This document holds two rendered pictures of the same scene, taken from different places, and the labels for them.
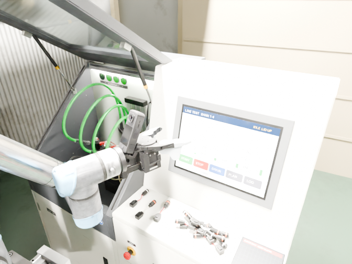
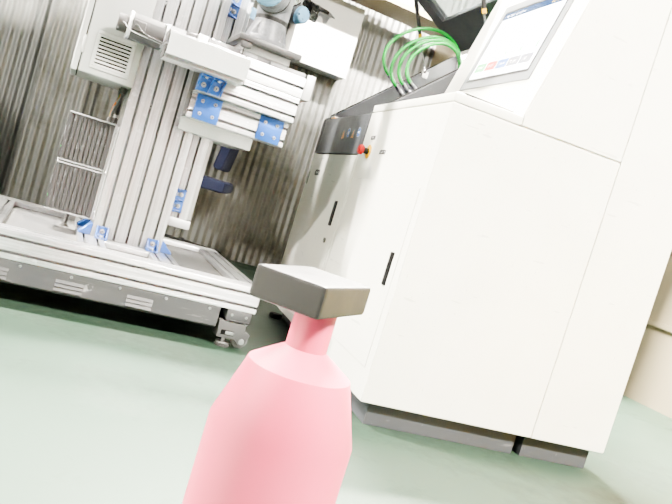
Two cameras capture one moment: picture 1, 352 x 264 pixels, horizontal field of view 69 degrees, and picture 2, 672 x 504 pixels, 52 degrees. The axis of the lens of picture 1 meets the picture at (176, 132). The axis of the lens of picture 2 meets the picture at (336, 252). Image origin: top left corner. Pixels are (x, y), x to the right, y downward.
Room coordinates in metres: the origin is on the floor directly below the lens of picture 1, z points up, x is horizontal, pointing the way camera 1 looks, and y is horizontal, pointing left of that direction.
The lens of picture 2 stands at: (-1.15, -1.41, 0.58)
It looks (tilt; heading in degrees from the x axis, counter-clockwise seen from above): 4 degrees down; 40
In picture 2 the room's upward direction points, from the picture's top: 17 degrees clockwise
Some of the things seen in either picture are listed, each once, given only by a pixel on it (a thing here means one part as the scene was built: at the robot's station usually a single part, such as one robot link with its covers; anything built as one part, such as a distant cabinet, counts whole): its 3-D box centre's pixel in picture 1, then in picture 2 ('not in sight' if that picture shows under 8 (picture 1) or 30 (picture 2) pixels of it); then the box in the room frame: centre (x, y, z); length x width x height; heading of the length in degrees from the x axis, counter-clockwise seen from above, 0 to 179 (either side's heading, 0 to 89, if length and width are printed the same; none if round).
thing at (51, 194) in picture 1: (68, 198); (344, 136); (1.04, 0.57, 0.87); 0.62 x 0.04 x 0.16; 58
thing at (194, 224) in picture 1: (201, 228); not in sight; (0.72, -0.10, 1.01); 0.23 x 0.11 x 0.06; 58
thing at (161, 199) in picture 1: (193, 232); (438, 114); (0.74, -0.07, 0.96); 0.70 x 0.22 x 0.03; 58
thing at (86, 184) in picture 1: (79, 175); not in sight; (0.51, 0.24, 1.43); 0.11 x 0.08 x 0.09; 127
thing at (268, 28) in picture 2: not in sight; (267, 33); (0.45, 0.53, 1.09); 0.15 x 0.15 x 0.10
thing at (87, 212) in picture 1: (84, 201); not in sight; (0.52, 0.25, 1.34); 0.11 x 0.08 x 0.11; 37
